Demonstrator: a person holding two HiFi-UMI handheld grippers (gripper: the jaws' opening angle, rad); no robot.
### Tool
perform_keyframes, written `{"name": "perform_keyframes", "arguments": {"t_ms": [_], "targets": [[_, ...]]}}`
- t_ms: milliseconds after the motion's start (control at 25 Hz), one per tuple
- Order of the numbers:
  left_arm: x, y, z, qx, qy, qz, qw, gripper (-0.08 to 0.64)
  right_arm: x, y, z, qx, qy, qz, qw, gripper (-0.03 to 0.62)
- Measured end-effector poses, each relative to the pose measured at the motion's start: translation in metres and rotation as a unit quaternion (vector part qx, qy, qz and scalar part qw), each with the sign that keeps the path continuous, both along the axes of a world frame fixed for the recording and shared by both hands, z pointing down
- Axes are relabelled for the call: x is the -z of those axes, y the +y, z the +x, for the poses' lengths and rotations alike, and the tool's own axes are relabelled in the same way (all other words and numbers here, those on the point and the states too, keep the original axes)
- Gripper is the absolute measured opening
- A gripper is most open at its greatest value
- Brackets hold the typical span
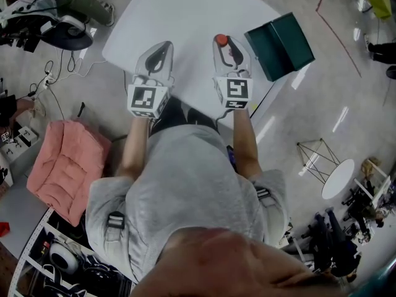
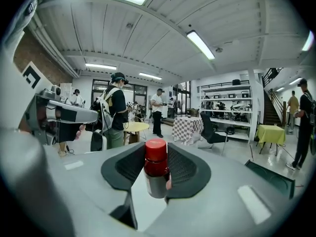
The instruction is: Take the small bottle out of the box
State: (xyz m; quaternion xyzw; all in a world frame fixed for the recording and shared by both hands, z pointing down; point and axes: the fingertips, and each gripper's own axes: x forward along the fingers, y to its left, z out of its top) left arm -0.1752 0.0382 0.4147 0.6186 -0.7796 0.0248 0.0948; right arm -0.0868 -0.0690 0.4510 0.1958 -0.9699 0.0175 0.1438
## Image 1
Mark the person's grey shirt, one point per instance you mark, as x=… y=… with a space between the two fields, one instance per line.
x=185 y=184

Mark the person's right forearm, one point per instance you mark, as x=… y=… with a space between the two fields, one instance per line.
x=246 y=141

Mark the white round helmet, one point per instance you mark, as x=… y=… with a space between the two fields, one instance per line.
x=63 y=258

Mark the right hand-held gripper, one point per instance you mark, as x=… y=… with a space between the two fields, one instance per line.
x=236 y=88

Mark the blue waist device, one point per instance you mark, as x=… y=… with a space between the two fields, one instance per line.
x=231 y=155

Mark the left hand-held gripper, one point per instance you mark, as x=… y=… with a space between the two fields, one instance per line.
x=143 y=99

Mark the person's head and neck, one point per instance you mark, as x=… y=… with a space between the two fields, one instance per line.
x=235 y=265

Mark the dark green box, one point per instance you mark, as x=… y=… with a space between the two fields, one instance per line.
x=278 y=46

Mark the pink cushion seat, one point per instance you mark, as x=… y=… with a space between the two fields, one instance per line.
x=68 y=169

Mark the person's dark trousers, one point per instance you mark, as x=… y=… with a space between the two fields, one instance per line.
x=176 y=113

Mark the person's left forearm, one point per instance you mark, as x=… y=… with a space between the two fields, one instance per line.
x=134 y=147

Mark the small red round object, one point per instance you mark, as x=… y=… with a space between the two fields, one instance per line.
x=221 y=39

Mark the red plastic bin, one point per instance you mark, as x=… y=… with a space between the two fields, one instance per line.
x=3 y=229

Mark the white frame rack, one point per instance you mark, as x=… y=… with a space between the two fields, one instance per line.
x=376 y=184

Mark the round white side table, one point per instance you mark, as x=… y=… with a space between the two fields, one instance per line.
x=338 y=179

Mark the white power strip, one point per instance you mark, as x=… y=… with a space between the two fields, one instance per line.
x=49 y=80

